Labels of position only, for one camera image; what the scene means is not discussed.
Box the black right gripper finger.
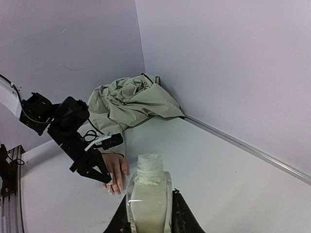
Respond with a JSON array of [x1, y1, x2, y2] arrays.
[[172, 189, 205, 233]]

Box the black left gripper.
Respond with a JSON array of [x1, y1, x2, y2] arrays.
[[69, 149, 131, 233]]

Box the white nail polish bottle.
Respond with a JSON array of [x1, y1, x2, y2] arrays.
[[126, 153, 173, 233]]

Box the white nail polish cap brush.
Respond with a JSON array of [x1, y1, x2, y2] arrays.
[[107, 172, 114, 185]]

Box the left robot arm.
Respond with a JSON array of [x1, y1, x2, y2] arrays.
[[0, 75, 112, 183]]

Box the mannequin hand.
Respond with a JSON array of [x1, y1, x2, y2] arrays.
[[102, 153, 128, 196]]

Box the beige jacket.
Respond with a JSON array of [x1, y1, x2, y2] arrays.
[[86, 72, 187, 161]]

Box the aluminium front rail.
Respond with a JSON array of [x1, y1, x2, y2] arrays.
[[0, 144, 25, 233]]

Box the aluminium back table rail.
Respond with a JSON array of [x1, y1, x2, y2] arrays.
[[184, 115, 311, 185]]

